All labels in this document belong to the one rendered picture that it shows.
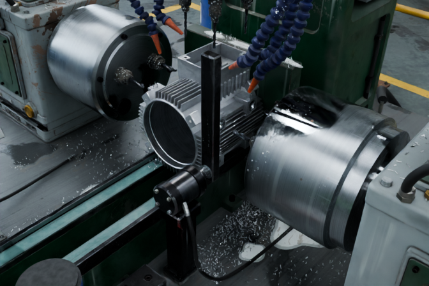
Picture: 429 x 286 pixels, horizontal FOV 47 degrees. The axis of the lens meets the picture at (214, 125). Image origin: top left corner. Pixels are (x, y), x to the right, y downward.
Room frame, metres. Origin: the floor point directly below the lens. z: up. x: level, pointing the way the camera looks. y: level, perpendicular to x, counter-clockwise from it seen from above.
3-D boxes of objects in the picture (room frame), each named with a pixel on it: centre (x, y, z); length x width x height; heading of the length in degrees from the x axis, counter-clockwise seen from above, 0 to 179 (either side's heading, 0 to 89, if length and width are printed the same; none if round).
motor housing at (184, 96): (0.91, 0.03, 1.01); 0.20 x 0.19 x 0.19; 139
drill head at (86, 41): (1.14, 0.30, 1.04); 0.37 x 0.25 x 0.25; 49
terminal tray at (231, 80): (0.94, 0.00, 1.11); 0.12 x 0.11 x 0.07; 139
